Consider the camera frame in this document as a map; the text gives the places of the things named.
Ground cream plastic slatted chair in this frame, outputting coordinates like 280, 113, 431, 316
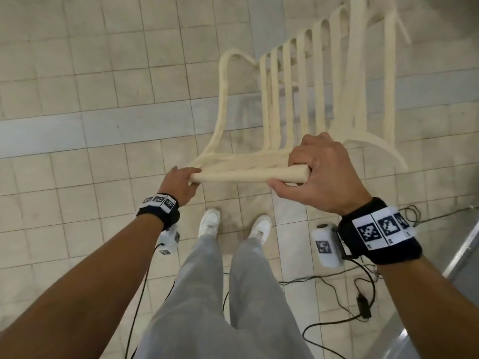
189, 0, 412, 185

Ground grey trousers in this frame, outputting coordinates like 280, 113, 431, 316
135, 233, 316, 359

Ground metal floor rail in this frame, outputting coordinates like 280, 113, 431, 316
374, 220, 479, 359

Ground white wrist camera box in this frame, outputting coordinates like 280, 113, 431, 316
310, 223, 351, 269
156, 224, 181, 256

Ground black cable with loops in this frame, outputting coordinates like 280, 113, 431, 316
223, 205, 479, 359

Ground person's right hand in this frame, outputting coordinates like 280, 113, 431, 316
266, 132, 373, 217

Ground person's left forearm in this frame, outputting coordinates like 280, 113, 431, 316
0, 213, 166, 359

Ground person's right forearm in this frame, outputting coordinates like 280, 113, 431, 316
377, 255, 479, 359

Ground black inline cable adapter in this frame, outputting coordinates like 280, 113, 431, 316
355, 293, 372, 320

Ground person's left hand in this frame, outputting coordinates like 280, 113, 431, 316
157, 166, 203, 208

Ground white sneaker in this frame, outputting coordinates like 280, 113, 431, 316
197, 208, 222, 240
248, 214, 273, 244

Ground thin black cable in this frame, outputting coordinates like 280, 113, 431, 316
123, 243, 177, 359

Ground black wristband with marker tags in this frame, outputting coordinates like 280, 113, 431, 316
336, 197, 424, 266
135, 193, 180, 232

